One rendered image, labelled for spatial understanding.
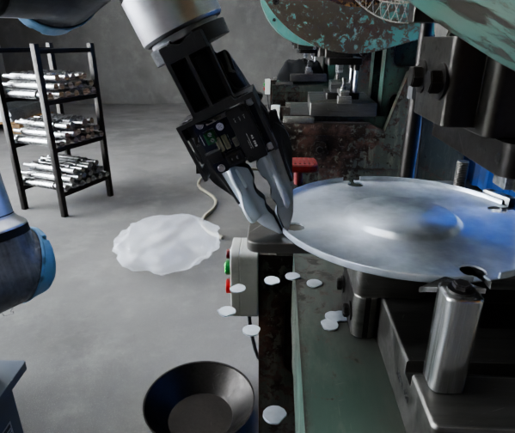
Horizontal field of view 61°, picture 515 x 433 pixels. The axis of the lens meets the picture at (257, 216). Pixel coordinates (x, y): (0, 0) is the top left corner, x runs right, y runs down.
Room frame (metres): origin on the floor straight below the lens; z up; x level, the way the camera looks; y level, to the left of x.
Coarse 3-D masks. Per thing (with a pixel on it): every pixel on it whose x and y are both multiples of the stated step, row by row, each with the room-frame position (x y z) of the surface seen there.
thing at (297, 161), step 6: (294, 162) 0.78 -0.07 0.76; (300, 162) 0.78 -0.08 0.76; (306, 162) 0.79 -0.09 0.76; (312, 162) 0.79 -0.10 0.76; (294, 168) 0.77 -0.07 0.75; (300, 168) 0.77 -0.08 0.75; (306, 168) 0.77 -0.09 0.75; (312, 168) 0.77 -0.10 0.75; (294, 174) 0.80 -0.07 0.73; (300, 174) 0.79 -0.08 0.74; (294, 180) 0.80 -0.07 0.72; (300, 180) 0.79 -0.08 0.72
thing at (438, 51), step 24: (432, 48) 0.47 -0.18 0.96; (456, 48) 0.42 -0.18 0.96; (408, 72) 0.50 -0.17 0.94; (432, 72) 0.43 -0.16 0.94; (456, 72) 0.41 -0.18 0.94; (480, 72) 0.41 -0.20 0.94; (504, 72) 0.39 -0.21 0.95; (432, 96) 0.45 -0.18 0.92; (456, 96) 0.41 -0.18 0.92; (480, 96) 0.41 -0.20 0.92; (504, 96) 0.39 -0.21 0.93; (432, 120) 0.44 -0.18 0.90; (456, 120) 0.41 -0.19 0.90; (480, 120) 0.40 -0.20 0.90; (504, 120) 0.39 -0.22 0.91
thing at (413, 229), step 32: (320, 192) 0.55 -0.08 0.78; (352, 192) 0.55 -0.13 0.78; (384, 192) 0.55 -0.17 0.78; (416, 192) 0.55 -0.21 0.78; (448, 192) 0.55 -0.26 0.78; (480, 192) 0.54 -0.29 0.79; (320, 224) 0.44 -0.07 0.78; (352, 224) 0.44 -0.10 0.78; (384, 224) 0.43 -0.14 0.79; (416, 224) 0.43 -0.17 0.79; (448, 224) 0.43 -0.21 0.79; (480, 224) 0.44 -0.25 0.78; (512, 224) 0.44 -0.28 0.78; (320, 256) 0.37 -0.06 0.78; (352, 256) 0.37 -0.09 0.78; (384, 256) 0.37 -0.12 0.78; (416, 256) 0.37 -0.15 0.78; (448, 256) 0.37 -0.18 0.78; (480, 256) 0.37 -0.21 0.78; (512, 256) 0.37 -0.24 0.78
